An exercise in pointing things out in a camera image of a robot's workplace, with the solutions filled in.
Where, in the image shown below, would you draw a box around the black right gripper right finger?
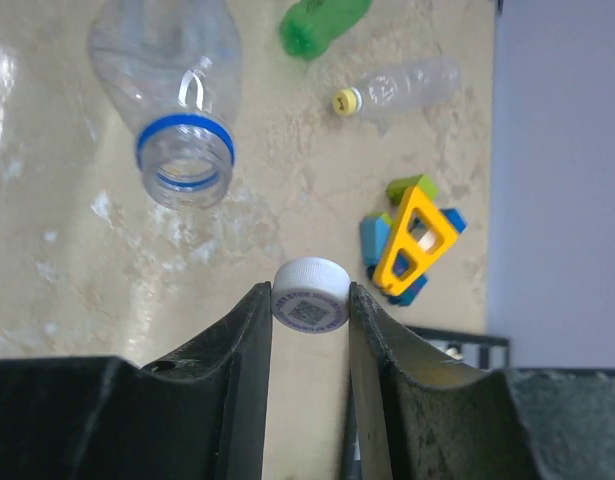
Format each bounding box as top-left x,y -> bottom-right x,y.
349,284 -> 615,479

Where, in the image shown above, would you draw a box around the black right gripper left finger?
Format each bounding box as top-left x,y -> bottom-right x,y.
0,283 -> 272,479

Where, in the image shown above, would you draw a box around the white QR code cap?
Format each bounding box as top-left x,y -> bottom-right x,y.
271,257 -> 351,334

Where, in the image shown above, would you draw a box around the Pepsi label clear bottle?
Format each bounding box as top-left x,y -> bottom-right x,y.
88,0 -> 242,209

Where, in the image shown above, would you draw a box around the green plastic bottle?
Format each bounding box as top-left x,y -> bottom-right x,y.
279,0 -> 373,60

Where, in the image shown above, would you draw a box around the clear bottle yellow cap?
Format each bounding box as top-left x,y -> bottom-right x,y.
332,56 -> 460,118

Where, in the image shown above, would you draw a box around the black white chessboard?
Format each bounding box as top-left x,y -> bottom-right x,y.
408,326 -> 510,370

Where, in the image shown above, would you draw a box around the blue purple toy block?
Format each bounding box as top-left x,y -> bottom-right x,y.
366,266 -> 428,307

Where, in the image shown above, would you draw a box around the yellow triangle toy block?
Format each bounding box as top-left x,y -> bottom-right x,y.
373,186 -> 459,296

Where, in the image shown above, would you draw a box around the teal green toy block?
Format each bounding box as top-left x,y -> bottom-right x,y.
360,212 -> 393,267

